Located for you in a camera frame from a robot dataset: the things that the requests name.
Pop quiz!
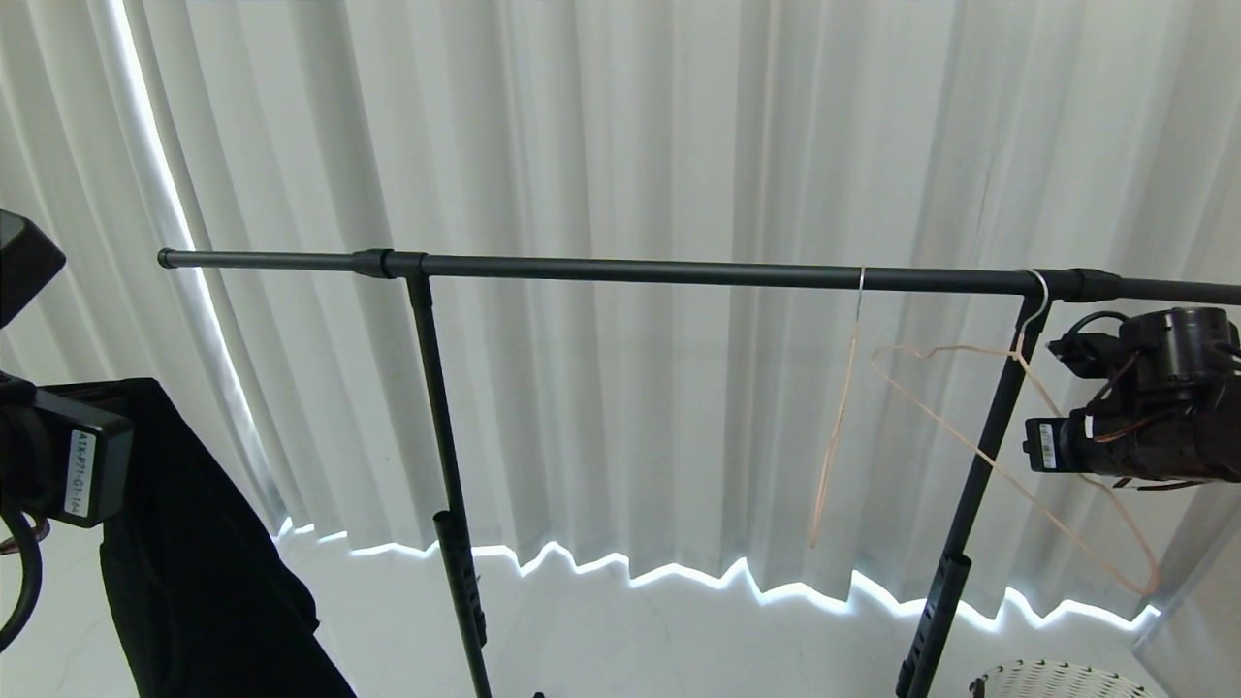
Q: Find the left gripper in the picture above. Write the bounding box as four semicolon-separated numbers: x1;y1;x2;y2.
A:
0;373;135;530

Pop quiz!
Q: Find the black T-shirt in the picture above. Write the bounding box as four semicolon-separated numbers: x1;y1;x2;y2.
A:
97;378;356;698

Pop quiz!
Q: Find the pink clothes hanger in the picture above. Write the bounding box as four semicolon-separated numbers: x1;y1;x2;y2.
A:
809;268;867;550
867;269;1162;598

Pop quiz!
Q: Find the black clothes rack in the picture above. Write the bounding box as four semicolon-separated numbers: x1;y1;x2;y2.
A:
158;248;1241;698

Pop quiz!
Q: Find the white laundry basket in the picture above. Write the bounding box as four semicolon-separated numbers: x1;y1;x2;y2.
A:
970;659;1155;698

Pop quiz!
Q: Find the white curtain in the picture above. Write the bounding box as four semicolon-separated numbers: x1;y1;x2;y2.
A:
0;0;1241;623

